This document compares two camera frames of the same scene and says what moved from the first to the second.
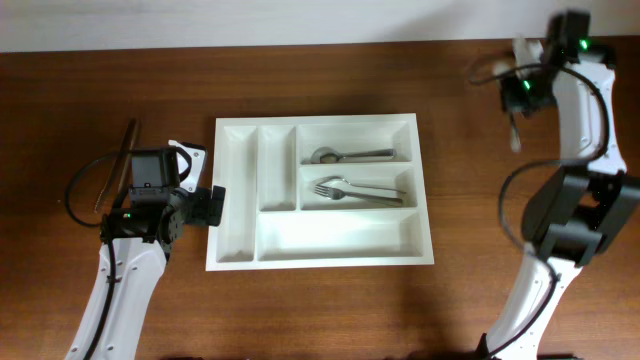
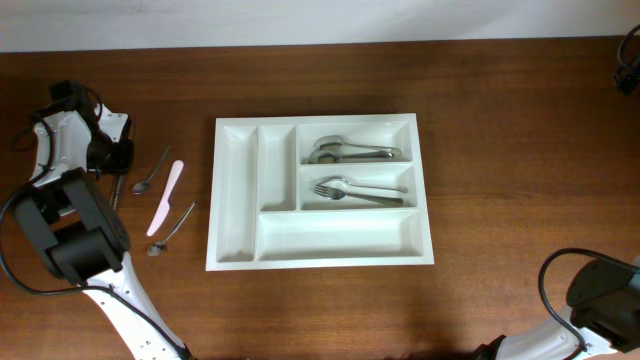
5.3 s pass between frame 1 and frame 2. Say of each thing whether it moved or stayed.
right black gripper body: moved
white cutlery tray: stayed
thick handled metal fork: stayed
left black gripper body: moved
